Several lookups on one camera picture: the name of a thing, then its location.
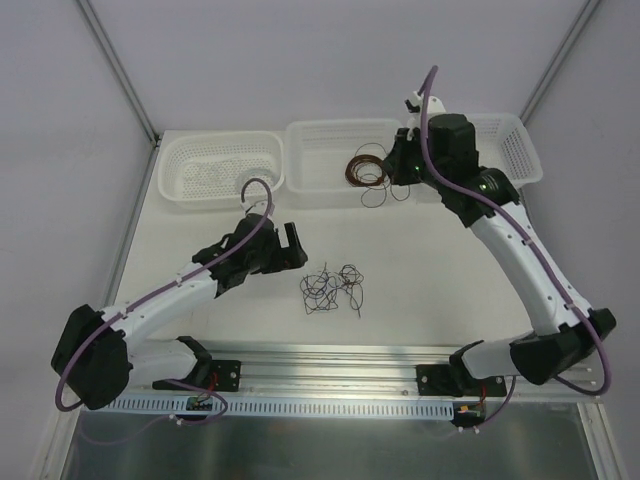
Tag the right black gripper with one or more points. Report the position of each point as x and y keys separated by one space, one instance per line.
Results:
x=398 y=163

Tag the white perforated basket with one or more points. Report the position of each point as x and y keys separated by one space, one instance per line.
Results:
x=504 y=143
x=317 y=154
x=205 y=170

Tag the white slotted cable duct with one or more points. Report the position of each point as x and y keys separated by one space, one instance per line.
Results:
x=193 y=405

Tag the left white perforated basket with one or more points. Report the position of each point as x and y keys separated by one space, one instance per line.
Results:
x=205 y=170

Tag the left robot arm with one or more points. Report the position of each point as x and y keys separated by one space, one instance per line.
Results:
x=102 y=352

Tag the left frame post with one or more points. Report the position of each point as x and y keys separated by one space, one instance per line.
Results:
x=105 y=45

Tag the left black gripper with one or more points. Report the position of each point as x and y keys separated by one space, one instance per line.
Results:
x=279 y=251

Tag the right frame post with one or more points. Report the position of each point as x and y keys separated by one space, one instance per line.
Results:
x=565 y=48

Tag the middle white perforated basket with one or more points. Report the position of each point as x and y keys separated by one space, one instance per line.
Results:
x=317 y=154

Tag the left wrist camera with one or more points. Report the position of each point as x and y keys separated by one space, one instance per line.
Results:
x=261 y=207

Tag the frame post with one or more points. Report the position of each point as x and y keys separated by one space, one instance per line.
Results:
x=565 y=48
x=105 y=45

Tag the aluminium mounting rail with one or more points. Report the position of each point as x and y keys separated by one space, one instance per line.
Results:
x=328 y=371

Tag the right white perforated basket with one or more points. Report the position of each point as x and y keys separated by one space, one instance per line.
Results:
x=504 y=143

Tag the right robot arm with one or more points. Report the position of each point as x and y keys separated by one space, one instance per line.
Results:
x=565 y=328

